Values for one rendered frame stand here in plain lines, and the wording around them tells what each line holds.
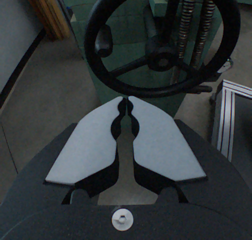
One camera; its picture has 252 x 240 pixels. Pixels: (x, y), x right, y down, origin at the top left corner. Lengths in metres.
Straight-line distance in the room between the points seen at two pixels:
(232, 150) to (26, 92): 1.73
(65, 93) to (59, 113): 0.20
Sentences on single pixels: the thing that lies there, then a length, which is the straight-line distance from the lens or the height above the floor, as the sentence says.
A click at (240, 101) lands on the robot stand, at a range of 1.18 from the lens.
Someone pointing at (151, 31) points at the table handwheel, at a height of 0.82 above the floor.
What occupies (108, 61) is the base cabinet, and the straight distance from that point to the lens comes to 0.54.
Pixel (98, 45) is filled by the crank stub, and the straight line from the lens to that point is 0.20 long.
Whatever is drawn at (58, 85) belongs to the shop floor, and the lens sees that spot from 1.47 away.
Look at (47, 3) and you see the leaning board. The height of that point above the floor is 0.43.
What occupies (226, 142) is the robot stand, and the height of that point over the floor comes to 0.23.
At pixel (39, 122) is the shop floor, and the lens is 1.35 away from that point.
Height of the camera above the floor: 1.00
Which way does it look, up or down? 63 degrees down
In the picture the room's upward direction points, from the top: 7 degrees counter-clockwise
